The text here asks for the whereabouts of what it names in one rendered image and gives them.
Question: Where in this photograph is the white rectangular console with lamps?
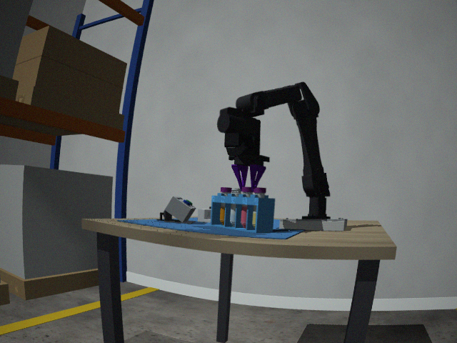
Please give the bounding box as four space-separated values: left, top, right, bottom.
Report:
198 207 211 223

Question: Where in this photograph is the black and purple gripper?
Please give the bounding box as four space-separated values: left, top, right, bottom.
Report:
228 155 270 191

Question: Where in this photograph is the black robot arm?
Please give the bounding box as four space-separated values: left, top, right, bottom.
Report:
217 82 331 219

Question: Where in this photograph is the grey key panel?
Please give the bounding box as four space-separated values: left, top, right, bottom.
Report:
156 197 196 224

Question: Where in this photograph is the blue work mat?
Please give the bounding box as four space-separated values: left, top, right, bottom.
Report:
117 219 306 239

